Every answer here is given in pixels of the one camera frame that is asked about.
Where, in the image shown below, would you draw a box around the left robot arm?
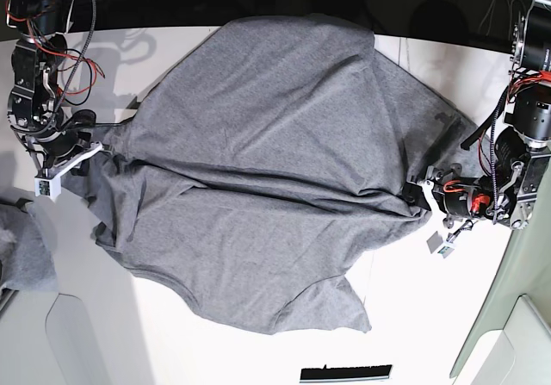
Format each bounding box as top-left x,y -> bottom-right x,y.
404,0 -> 550,230

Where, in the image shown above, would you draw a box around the grey cloth pile at left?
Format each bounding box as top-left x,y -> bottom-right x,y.
1,199 -> 58,292

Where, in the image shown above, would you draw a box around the white bin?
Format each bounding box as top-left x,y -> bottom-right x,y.
451,295 -> 550,384
1,292 -> 111,384

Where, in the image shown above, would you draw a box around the red and black wires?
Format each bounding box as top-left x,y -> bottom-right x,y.
6,0 -> 107,106

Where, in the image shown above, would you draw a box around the grey t-shirt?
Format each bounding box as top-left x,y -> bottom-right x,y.
63,16 -> 480,334

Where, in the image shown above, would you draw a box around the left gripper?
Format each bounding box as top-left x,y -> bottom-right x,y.
402,165 -> 491,230

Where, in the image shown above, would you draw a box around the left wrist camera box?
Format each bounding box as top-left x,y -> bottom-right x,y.
427,232 -> 456,258

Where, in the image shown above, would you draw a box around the white cable grommet slot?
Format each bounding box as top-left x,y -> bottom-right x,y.
299,364 -> 393,384

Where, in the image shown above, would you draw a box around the white bin at lower left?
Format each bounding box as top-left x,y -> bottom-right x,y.
1,292 -> 111,384

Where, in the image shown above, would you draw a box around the white cables in background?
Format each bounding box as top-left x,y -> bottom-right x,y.
443,0 -> 543,46

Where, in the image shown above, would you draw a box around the white bin at lower right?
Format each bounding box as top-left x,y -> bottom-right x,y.
451,295 -> 550,384

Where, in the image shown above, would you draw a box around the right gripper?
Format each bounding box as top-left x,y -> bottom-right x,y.
23,128 -> 112,177

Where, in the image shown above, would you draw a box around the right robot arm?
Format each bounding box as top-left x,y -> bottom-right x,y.
5,0 -> 104,177

